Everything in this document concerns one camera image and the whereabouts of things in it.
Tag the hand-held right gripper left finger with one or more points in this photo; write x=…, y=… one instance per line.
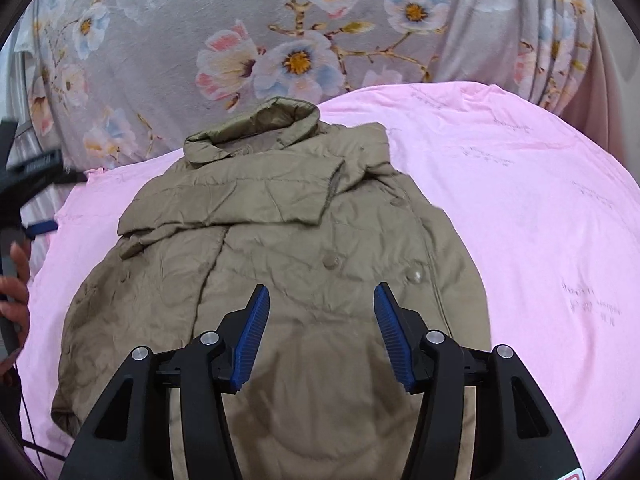
x=250, y=345

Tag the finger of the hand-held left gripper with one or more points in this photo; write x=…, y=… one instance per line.
x=42, y=228
x=35, y=166

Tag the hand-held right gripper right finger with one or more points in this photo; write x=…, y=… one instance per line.
x=395, y=345

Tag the khaki padded jacket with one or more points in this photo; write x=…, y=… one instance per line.
x=300, y=240

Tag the person's left hand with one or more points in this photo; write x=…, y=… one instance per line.
x=17, y=295

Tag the pink blanket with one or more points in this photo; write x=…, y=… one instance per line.
x=525, y=210

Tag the grey floral quilt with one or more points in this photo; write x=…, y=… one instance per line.
x=200, y=10

